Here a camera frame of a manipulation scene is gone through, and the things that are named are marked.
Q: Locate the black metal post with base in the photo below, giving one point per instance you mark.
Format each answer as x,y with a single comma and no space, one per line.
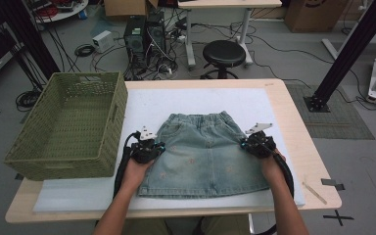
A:
349,52

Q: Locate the grey floor mat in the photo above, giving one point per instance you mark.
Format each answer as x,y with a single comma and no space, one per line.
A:
339,120

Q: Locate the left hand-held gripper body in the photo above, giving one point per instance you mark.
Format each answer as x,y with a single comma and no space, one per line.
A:
145,151

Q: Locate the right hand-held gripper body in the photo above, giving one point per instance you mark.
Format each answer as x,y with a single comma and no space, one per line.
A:
262,145

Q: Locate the white-legged desk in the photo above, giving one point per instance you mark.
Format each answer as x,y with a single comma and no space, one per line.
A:
228,4

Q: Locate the person's olive trousers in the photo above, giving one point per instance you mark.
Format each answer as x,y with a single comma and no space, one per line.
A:
143,227

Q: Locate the white box device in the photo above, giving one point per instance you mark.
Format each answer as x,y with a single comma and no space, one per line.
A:
103,40

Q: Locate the person's right hand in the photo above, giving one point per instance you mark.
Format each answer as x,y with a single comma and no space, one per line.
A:
272,168

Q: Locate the person's left hand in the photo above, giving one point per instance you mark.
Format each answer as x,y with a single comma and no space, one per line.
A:
135,174

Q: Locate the light wooden table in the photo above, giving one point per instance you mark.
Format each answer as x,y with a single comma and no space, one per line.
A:
293,107

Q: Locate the black tape piece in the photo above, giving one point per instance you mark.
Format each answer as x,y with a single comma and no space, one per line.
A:
331,183

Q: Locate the green woven basket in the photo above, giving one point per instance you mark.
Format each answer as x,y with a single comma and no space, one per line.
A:
65,130

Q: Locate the black tape cross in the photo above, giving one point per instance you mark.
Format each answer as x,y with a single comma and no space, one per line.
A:
338,217

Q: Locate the white foam mat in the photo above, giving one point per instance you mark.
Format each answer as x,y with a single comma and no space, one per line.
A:
209,101

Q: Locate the large cardboard box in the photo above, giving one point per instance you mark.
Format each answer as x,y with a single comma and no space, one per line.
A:
316,14

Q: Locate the light blue denim skirt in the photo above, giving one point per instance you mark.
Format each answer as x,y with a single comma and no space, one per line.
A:
205,156

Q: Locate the thin wooden stick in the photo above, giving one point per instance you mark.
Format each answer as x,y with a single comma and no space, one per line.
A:
314,193

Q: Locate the round white table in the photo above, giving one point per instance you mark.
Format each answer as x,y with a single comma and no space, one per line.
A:
68,14

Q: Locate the black computer tower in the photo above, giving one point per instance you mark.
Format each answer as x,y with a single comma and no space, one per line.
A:
134,42
156,32

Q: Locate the small cardboard box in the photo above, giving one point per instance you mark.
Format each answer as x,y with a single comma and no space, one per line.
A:
125,7

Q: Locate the black round stool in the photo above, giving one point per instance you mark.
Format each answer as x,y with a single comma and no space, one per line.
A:
223,54

